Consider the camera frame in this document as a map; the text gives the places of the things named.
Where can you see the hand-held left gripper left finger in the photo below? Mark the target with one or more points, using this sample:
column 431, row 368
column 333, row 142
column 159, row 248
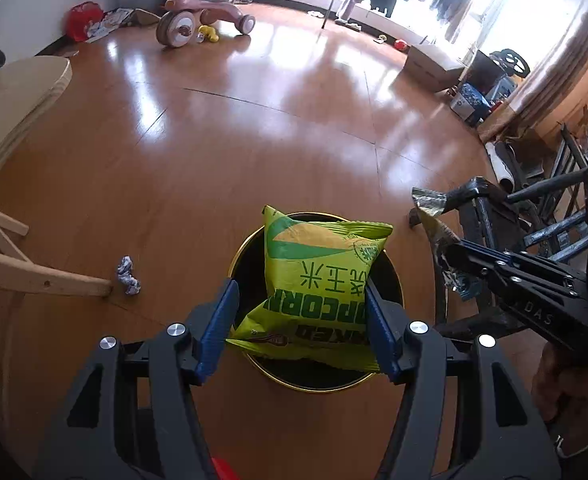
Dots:
column 219, row 330

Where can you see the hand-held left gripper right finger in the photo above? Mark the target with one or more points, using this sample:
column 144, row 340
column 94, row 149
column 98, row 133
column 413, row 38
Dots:
column 379, row 340

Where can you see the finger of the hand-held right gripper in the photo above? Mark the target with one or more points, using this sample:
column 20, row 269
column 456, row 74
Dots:
column 479, row 190
column 494, row 265

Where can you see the silver foil snack wrapper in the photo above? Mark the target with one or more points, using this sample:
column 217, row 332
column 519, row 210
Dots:
column 434, row 230

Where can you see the black bin with gold rim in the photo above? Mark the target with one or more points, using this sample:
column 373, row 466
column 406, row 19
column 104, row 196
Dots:
column 246, row 275

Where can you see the yellow-green popcorn bag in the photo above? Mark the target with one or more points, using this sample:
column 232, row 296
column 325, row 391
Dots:
column 314, row 270

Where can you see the person's right hand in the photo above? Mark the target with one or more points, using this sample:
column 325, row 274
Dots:
column 559, row 390

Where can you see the blue and white box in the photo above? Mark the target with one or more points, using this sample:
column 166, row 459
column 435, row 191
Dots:
column 469, row 102

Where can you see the crumpled foil ball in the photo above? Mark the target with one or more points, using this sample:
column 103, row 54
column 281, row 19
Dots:
column 128, row 277

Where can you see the brown curtain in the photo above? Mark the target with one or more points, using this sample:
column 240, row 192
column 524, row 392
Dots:
column 549, row 80

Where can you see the cardboard box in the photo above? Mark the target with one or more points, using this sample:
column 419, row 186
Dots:
column 429, row 67

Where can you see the red object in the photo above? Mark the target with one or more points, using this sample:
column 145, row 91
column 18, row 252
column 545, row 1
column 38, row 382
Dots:
column 224, row 470

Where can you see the small red toy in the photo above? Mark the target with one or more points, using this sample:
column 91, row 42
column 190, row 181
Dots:
column 400, row 45

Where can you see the yellow toy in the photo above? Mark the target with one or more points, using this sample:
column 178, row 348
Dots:
column 209, row 34

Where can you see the round wooden table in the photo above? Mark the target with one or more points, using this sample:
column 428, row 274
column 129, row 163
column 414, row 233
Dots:
column 14, row 95

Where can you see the flattened cardboard piece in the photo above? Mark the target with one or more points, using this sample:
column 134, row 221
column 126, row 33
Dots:
column 144, row 17

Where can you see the pink tricycle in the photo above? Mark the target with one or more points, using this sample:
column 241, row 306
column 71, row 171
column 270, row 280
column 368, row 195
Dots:
column 194, row 7

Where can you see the printed paper sheets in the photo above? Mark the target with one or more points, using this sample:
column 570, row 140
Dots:
column 106, row 24

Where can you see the red bag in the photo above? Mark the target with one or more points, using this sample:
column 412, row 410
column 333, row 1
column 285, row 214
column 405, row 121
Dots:
column 84, row 20

